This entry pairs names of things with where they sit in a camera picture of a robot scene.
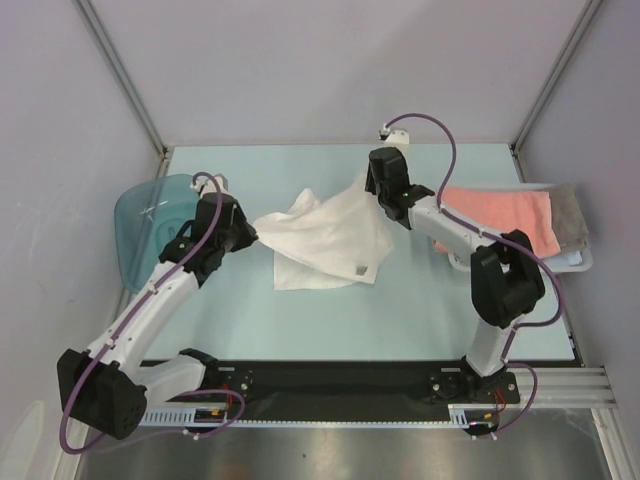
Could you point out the white slotted cable duct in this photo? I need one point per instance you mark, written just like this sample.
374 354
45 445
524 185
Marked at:
191 417

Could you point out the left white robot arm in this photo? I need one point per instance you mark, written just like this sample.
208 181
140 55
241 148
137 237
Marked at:
106 386

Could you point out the grey towel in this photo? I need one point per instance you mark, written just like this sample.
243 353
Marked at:
567 220

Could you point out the teal plastic basin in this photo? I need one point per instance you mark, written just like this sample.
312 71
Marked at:
152 226

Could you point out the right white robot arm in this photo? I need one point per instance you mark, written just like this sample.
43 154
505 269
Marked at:
506 281

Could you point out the aluminium rail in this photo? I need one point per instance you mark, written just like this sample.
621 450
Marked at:
573 388

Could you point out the white towel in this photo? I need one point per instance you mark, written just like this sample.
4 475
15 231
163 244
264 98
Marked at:
329 244

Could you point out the pink towel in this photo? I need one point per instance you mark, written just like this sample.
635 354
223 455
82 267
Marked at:
528 211

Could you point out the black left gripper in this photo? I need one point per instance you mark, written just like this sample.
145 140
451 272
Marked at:
248 232

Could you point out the light blue towel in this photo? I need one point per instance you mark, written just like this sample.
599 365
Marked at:
564 259

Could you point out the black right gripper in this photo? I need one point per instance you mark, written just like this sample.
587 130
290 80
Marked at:
376 182

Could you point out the white plastic basket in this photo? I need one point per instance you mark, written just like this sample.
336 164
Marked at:
586 254

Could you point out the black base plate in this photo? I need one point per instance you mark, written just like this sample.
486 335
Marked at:
364 384

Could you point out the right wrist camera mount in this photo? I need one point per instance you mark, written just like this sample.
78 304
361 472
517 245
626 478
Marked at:
394 137

